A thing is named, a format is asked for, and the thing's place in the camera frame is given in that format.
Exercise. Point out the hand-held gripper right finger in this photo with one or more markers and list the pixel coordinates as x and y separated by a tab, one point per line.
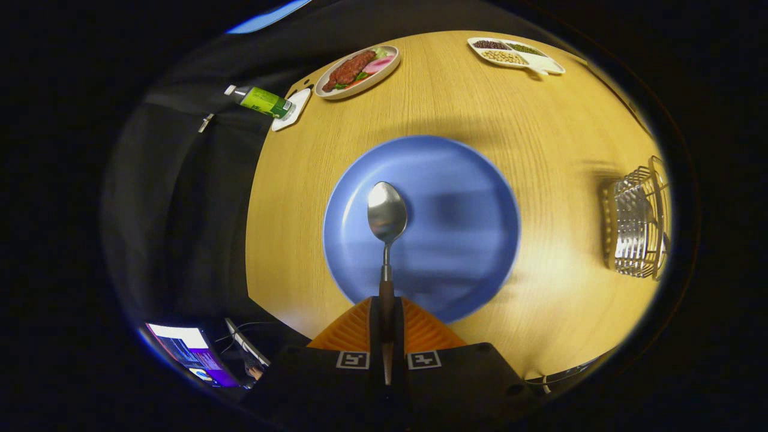
400	336

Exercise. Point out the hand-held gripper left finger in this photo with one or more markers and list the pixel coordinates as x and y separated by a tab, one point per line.
375	336

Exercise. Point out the blue round plate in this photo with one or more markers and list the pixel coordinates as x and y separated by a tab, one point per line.
456	228

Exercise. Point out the white framed screen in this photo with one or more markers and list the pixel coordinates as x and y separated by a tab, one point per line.
246	342

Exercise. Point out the lit computer monitor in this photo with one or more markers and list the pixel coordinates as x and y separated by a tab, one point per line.
192	354

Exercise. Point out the white square coaster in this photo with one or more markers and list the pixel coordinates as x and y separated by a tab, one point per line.
297	114

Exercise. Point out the green label plastic bottle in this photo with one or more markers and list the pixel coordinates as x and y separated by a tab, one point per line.
264	102

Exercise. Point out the round plate with food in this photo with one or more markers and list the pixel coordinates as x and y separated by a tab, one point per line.
387	71

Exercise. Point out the brown meat piece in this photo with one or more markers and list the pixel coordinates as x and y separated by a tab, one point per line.
349	71

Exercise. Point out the silver clip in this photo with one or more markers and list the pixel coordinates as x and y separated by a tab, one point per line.
205	123

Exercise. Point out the white divided bean tray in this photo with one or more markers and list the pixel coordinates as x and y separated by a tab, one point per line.
540	63

